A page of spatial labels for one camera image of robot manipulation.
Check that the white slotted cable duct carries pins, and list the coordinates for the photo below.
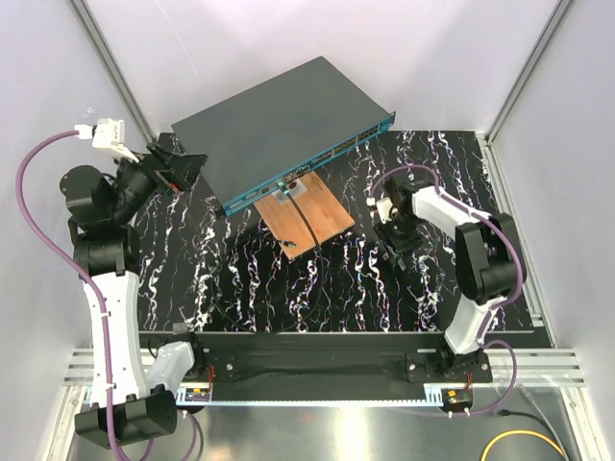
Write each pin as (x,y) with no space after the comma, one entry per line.
(402,395)

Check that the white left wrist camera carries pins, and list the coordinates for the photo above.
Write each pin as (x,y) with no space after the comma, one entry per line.
(108,135)

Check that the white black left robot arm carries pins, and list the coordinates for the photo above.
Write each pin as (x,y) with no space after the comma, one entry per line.
(128,402)

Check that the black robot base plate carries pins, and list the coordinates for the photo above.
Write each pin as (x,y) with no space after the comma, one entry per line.
(339,360)

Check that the dark grey network switch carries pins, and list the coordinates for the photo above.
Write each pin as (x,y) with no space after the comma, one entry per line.
(275,132)

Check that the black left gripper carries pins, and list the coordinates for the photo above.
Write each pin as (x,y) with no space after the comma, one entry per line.
(185,167)

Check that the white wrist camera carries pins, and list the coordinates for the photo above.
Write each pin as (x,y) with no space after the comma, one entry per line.
(384,207)
(108,135)

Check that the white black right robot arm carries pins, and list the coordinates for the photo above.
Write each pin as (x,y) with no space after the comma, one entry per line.
(489,265)

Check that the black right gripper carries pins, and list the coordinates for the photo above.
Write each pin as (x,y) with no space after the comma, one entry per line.
(408,245)

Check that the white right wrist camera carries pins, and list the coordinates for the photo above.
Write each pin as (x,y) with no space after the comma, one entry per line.
(384,207)

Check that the wooden board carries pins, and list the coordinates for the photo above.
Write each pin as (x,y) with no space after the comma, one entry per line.
(326,216)

